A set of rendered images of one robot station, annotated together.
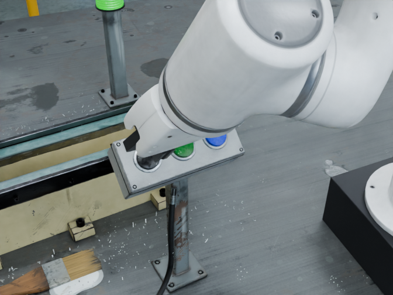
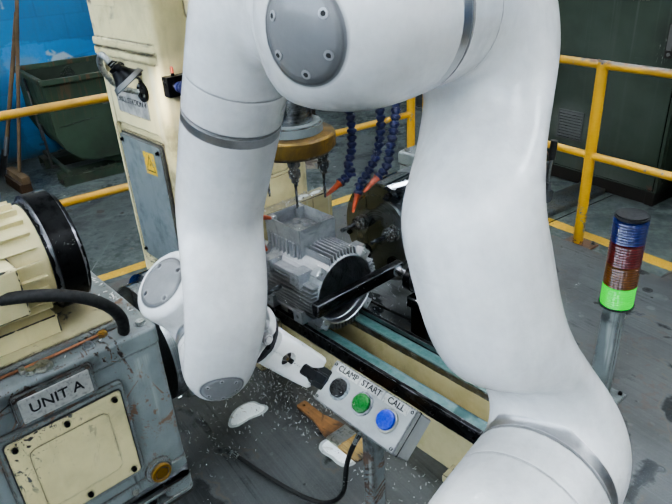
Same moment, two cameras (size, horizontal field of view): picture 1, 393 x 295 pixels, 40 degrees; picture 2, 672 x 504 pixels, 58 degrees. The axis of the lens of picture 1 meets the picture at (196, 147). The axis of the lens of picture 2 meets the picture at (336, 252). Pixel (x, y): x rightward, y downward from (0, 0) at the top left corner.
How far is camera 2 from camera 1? 79 cm
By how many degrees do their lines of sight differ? 65
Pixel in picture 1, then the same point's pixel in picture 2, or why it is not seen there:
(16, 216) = not seen: hidden behind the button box
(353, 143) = not seen: outside the picture
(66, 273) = (342, 441)
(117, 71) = (598, 369)
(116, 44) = (605, 342)
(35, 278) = (331, 426)
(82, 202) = not seen: hidden behind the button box
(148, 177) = (328, 398)
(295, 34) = (148, 298)
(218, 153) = (375, 433)
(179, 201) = (366, 450)
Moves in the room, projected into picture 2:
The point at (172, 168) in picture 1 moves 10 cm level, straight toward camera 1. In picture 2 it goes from (343, 409) to (278, 425)
